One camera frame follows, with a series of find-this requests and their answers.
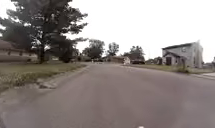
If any small slim tree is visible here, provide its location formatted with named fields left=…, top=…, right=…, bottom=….
left=106, top=41, right=120, bottom=58

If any round-crowned tree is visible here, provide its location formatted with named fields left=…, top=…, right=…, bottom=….
left=0, top=14, right=34, bottom=51

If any grass lawn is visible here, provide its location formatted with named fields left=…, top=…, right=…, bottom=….
left=0, top=62, right=88, bottom=94

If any tall dark tree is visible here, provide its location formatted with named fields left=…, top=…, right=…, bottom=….
left=9, top=0, right=89, bottom=64

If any grey asphalt road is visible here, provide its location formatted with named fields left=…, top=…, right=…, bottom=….
left=0, top=63, right=215, bottom=128

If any grass verge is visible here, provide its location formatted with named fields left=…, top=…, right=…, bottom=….
left=126, top=63, right=215, bottom=75

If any broad low tree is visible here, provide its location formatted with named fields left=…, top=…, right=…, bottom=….
left=123, top=45, right=146, bottom=63

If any round dark tree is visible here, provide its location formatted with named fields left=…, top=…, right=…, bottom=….
left=82, top=38, right=106, bottom=61

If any pale concrete driveway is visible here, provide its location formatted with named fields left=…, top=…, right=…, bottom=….
left=191, top=72, right=215, bottom=81

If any concrete kerb strip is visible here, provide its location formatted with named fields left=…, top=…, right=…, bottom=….
left=0, top=64, right=91, bottom=101

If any low house with white garage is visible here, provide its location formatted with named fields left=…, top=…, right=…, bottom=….
left=106, top=55, right=132, bottom=65

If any dark vehicle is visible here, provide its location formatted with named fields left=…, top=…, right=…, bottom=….
left=130, top=59, right=146, bottom=65

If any low brown-roofed house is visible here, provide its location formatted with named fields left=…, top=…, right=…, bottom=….
left=0, top=39, right=39, bottom=63

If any grey two-storey house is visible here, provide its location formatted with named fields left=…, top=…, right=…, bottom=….
left=161, top=39, right=204, bottom=69

